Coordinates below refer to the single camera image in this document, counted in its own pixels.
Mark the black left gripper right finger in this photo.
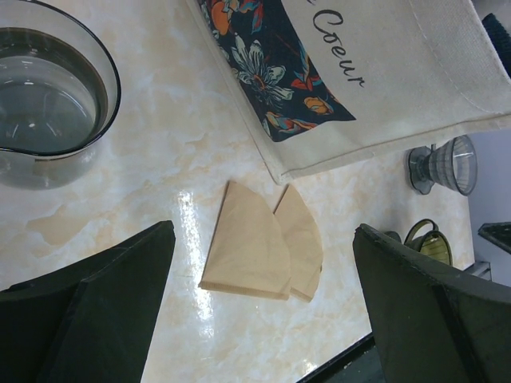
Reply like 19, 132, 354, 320
353, 224, 510, 382

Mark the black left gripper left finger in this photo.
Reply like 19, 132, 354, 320
1, 221, 176, 382

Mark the olive green coffee dripper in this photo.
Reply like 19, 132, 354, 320
404, 219, 453, 266

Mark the clear glass carafe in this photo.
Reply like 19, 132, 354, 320
1, 1, 121, 190

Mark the cream floral canvas tote bag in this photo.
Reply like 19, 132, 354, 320
188, 1, 510, 184

